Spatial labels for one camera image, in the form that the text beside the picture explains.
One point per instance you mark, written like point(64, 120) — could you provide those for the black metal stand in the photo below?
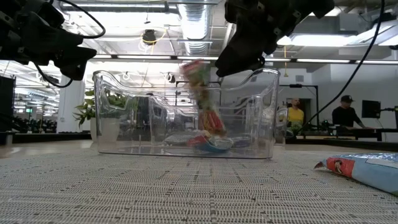
point(295, 85)

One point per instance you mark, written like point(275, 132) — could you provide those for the green plant in white pot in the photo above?
point(82, 113)

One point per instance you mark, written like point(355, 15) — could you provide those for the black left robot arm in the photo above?
point(7, 31)

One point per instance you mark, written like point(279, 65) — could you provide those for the black monitor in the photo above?
point(371, 109)

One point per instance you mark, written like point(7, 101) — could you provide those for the clear plastic bin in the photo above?
point(161, 109)
point(281, 124)
point(105, 124)

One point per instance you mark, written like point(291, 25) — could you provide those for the black desk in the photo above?
point(367, 132)

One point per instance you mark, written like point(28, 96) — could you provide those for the person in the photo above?
point(295, 116)
point(345, 116)

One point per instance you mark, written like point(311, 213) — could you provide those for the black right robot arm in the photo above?
point(323, 4)

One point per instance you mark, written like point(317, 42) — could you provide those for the black cabinet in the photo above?
point(7, 102)

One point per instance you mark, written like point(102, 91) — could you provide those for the grey woven placemat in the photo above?
point(155, 193)

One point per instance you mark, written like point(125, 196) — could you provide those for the silver ventilation duct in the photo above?
point(196, 25)

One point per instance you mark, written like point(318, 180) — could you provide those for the blue granola bar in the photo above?
point(373, 174)

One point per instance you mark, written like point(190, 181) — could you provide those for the orange green granola bar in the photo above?
point(211, 121)

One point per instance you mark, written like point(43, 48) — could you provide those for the black overhead camera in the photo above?
point(149, 36)

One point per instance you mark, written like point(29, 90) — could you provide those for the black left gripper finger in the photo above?
point(77, 62)
point(49, 37)

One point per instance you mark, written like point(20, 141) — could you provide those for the overhead bar with light strips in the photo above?
point(143, 57)

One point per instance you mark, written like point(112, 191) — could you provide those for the black aluminium table frame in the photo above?
point(46, 138)

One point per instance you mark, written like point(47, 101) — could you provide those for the red orange granola bar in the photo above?
point(217, 146)

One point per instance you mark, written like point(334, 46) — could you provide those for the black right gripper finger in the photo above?
point(239, 56)

